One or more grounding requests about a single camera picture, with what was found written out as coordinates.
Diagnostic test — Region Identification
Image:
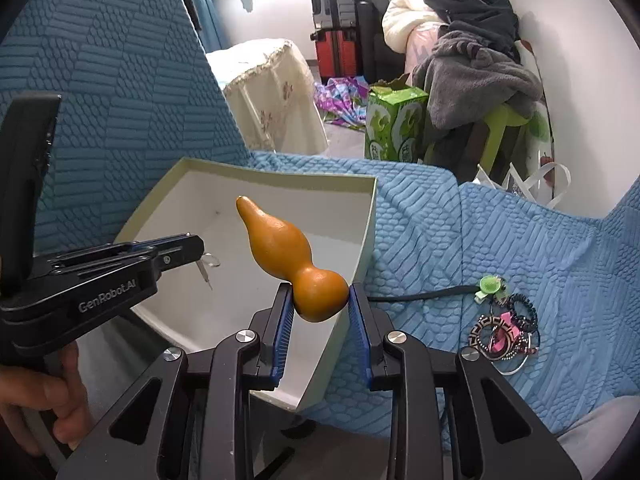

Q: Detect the grey fleece garment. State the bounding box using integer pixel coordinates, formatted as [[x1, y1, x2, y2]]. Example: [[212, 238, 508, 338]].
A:
[[411, 30, 542, 130]]

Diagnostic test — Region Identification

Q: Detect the cream fluffy blanket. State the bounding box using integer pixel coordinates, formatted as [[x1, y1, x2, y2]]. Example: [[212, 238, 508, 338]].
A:
[[382, 0, 444, 53]]

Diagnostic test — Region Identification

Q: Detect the green cardboard carton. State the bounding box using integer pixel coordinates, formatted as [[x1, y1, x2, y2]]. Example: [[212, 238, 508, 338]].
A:
[[364, 84, 428, 162]]

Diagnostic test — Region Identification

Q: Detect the floral rolled mat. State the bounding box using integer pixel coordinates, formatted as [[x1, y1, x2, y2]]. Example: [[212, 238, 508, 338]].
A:
[[515, 39, 555, 200]]

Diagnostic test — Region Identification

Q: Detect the pink hair clip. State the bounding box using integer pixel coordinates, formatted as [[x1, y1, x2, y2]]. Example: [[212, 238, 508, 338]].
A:
[[489, 312, 520, 354]]

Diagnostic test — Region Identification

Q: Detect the black cable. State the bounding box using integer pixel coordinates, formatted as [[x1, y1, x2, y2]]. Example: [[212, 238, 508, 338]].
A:
[[366, 284, 481, 304]]

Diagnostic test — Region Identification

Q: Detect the colourful crumpled umbrella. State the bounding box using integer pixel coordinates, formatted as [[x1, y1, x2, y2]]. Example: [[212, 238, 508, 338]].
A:
[[314, 76, 369, 131]]

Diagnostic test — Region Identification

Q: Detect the green plastic stool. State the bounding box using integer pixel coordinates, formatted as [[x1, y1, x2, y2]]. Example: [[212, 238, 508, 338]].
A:
[[424, 103, 532, 183]]

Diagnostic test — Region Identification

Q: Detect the person's left hand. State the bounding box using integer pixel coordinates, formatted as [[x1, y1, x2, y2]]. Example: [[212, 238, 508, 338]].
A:
[[0, 342, 93, 456]]

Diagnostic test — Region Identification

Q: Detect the orange gourd ornament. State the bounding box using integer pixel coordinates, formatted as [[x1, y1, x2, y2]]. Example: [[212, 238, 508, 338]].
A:
[[235, 196, 348, 323]]

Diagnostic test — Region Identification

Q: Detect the blue textured sofa cover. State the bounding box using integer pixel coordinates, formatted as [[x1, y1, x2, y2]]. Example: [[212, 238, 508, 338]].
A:
[[1, 0, 639, 431]]

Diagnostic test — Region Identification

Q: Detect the cream lace covered table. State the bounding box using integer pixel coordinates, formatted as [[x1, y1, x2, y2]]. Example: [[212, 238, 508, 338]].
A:
[[206, 38, 329, 155]]

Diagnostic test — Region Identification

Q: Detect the pale green cardboard box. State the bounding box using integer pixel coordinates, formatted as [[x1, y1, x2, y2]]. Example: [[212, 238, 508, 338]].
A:
[[114, 156, 379, 413]]

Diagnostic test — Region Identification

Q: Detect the black patterned bangle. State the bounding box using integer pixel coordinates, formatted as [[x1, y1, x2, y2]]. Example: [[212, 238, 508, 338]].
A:
[[468, 314, 515, 362]]

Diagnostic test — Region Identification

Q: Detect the black beaded bracelet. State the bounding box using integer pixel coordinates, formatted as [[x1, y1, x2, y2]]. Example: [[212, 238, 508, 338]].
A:
[[506, 292, 540, 335]]

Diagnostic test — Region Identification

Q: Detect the dark navy garment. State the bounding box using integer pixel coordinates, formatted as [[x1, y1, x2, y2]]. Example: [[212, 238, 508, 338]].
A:
[[423, 0, 521, 62]]

